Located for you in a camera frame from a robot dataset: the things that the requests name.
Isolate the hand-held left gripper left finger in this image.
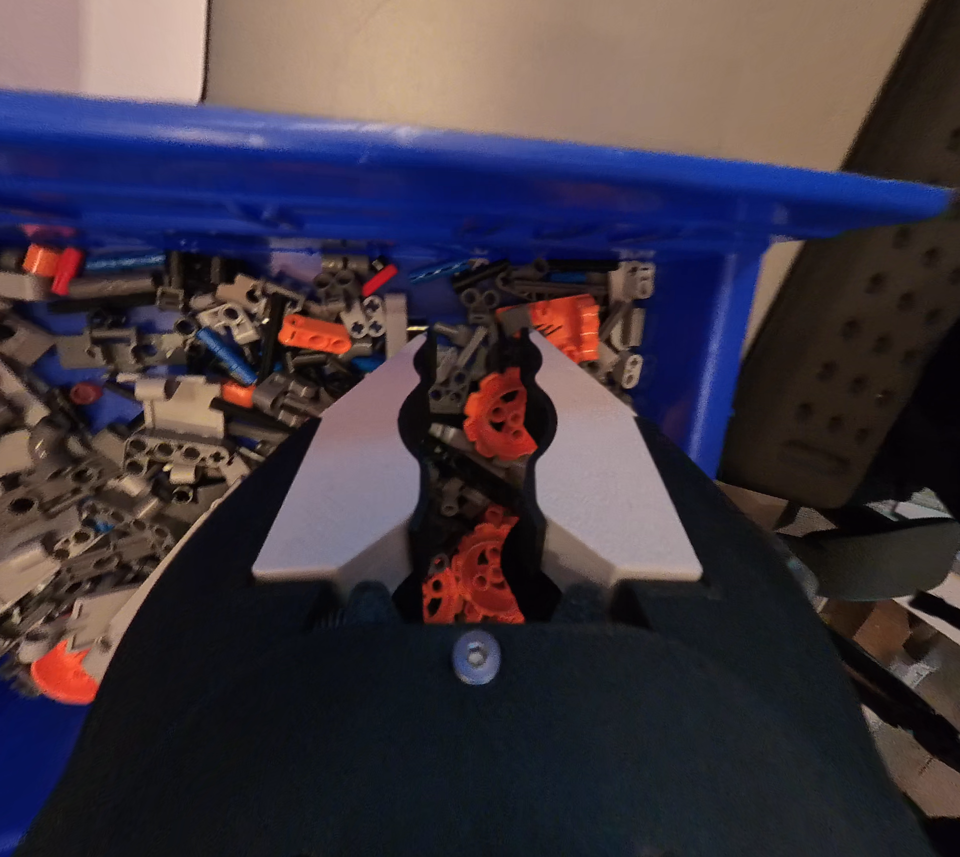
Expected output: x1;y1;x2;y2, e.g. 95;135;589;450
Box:
251;332;438;601

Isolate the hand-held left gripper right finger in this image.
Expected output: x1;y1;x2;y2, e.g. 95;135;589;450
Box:
523;330;706;590

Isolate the pile of building-block parts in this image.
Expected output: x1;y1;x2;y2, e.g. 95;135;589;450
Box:
0;223;658;707

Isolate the blue tagged parts bin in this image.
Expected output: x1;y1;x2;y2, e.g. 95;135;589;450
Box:
0;88;958;857

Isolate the black perforated board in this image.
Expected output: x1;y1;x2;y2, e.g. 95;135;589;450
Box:
720;0;960;510

